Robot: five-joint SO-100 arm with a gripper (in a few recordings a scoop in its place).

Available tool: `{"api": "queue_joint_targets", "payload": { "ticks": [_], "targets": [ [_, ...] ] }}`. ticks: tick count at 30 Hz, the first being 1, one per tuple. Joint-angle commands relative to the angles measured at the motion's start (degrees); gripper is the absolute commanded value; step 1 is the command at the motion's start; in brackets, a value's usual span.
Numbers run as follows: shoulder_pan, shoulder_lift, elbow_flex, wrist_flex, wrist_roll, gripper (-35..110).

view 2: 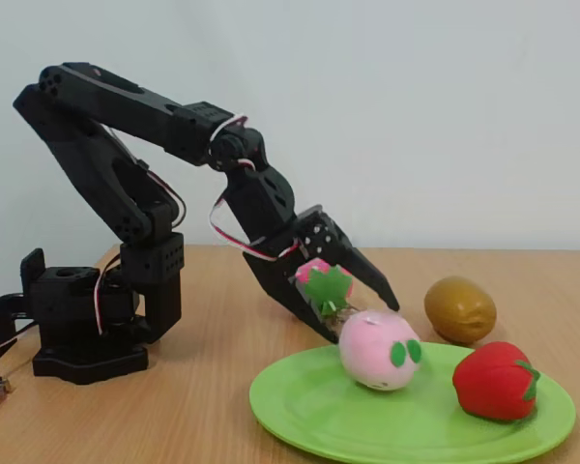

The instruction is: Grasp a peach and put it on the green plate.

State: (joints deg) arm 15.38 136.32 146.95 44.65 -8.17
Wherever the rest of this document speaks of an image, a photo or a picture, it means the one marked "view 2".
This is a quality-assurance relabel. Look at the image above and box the pink plush peach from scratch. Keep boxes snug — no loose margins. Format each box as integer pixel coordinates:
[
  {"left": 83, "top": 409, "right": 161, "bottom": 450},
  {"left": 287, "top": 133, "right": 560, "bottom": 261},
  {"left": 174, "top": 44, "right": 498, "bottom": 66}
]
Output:
[{"left": 337, "top": 309, "right": 423, "bottom": 392}]

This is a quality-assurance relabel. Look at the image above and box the green plate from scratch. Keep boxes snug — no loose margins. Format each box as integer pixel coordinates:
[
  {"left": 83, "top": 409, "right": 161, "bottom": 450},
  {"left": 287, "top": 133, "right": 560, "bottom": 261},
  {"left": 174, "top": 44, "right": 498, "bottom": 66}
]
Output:
[{"left": 248, "top": 339, "right": 577, "bottom": 464}]

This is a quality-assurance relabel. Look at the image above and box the pink plush strawberry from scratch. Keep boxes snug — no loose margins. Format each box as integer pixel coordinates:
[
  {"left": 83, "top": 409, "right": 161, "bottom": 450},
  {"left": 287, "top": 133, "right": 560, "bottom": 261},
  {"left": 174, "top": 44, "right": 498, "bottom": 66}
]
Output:
[{"left": 294, "top": 257, "right": 356, "bottom": 321}]

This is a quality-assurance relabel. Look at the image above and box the brown toy kiwi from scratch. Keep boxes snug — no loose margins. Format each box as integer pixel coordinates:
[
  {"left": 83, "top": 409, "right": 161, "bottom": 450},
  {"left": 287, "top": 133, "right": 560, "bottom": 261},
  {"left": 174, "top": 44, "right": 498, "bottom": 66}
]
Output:
[{"left": 423, "top": 275, "right": 498, "bottom": 345}]

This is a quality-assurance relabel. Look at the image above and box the red plush strawberry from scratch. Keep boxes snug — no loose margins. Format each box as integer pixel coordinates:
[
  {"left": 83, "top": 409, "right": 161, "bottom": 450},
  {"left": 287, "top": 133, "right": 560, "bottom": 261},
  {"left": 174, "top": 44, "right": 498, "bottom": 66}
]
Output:
[{"left": 451, "top": 341, "right": 541, "bottom": 423}]

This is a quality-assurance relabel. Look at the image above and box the white red wrist servo cable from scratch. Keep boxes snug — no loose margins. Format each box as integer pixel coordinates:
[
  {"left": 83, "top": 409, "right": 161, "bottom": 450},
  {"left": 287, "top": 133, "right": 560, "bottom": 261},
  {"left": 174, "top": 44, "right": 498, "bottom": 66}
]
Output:
[{"left": 208, "top": 188, "right": 302, "bottom": 263}]

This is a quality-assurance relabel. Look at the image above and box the white red base servo cable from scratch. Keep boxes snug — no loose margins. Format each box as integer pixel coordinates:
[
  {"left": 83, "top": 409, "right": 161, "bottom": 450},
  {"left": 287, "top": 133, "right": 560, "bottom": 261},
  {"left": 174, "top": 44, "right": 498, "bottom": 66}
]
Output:
[{"left": 93, "top": 251, "right": 126, "bottom": 336}]

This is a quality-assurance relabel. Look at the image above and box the white red board cable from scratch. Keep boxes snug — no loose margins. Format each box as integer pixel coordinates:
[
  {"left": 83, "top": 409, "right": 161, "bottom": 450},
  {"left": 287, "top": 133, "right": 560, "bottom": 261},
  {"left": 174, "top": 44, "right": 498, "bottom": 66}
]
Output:
[{"left": 0, "top": 322, "right": 41, "bottom": 374}]

